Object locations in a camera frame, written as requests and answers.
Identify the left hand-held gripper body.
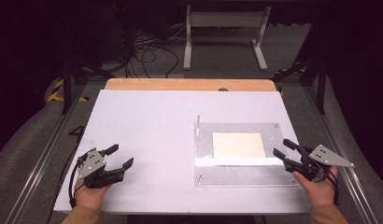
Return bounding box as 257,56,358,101
77,147,125,189

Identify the person's left hand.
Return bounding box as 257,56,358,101
73,179,113,211

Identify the clear plate with metal posts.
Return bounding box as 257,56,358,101
192,115,302,189

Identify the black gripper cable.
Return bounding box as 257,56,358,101
68,157,85,209
323,169,341,206

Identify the person's right hand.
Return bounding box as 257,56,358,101
291,165,339,208

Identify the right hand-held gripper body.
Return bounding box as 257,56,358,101
284,144,355,183

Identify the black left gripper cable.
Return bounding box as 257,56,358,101
68,157,85,209

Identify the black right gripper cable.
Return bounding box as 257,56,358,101
323,169,341,206

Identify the white strip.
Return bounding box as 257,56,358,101
194,156,284,167

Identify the black metal stand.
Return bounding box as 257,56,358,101
271,8,329,116
57,6,117,115

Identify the aluminium floor rail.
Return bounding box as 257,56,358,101
303,84,380,224
4,84,87,224

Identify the cream square sheet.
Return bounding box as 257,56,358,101
212,132,266,159

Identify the white metal stand frame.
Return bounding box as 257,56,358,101
182,5,272,72

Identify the bundle of floor cables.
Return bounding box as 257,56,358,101
125,26,188,79

